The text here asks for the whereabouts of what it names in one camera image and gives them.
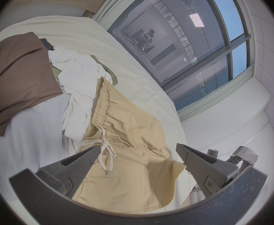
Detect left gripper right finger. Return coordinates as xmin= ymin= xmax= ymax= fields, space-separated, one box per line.
xmin=176 ymin=143 xmax=239 ymax=199

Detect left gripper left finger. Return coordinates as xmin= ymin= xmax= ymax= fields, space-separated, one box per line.
xmin=37 ymin=145 xmax=101 ymax=200

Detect tan shorts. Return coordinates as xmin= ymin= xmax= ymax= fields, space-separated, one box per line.
xmin=71 ymin=77 xmax=185 ymax=214

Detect bed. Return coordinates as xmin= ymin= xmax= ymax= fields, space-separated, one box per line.
xmin=0 ymin=0 xmax=198 ymax=215

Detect pale grey garment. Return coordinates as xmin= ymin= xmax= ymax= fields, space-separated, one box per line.
xmin=0 ymin=94 xmax=77 ymax=171

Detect white garment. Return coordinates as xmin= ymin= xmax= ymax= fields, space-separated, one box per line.
xmin=48 ymin=46 xmax=112 ymax=156

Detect olive green garment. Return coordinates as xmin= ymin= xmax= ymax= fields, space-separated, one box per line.
xmin=50 ymin=55 xmax=118 ymax=85

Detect brown garment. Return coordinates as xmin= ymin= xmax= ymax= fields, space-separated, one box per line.
xmin=0 ymin=32 xmax=64 ymax=138

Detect black garment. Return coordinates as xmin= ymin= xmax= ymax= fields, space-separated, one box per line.
xmin=39 ymin=38 xmax=54 ymax=51

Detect window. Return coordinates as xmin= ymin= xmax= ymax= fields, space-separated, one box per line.
xmin=106 ymin=0 xmax=252 ymax=110

